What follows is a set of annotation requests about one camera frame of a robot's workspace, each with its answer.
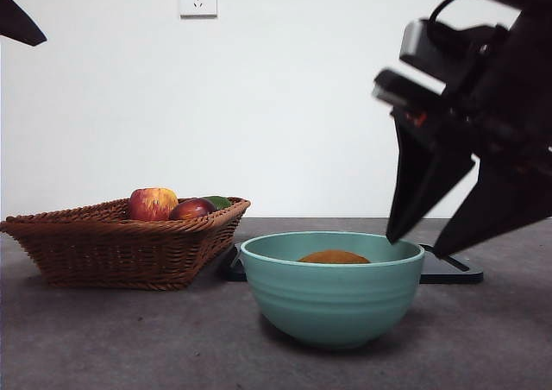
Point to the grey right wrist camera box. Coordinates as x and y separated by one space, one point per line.
431 53

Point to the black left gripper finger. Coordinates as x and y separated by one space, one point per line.
17 25

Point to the teal ribbed bowl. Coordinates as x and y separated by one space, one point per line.
332 303

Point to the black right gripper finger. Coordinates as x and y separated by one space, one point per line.
504 200
414 183

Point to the green fruit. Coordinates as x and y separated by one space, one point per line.
221 202

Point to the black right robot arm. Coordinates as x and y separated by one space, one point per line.
517 83

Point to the brown wicker basket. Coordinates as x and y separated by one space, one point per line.
112 252

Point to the red and yellow apple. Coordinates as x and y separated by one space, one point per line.
151 204

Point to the dark red apple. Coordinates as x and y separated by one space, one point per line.
192 211

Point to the dark green rectangular tray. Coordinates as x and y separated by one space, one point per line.
448 274

